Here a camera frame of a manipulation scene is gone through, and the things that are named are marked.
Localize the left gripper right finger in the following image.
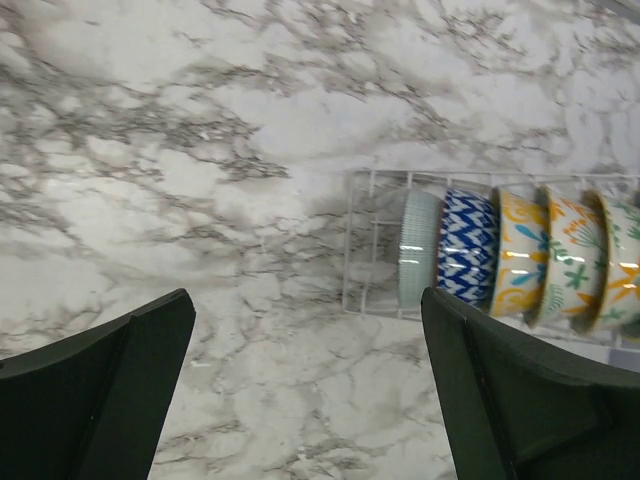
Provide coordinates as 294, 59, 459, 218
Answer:
421, 287, 639, 480

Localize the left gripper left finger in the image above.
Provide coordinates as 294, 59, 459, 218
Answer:
1, 289, 196, 480

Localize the yellow leaf patterned bowl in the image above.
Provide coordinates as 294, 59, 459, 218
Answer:
571, 190, 639, 335

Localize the red patterned bowl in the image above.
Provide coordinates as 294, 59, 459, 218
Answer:
436, 188, 499, 306

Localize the blue orange floral bowl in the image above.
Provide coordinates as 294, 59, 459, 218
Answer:
489, 188, 549, 317

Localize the teal ceramic bowl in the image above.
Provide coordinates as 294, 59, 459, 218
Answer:
398, 190, 443, 310

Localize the white wire dish rack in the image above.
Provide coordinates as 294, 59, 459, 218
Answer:
342, 170, 639, 349

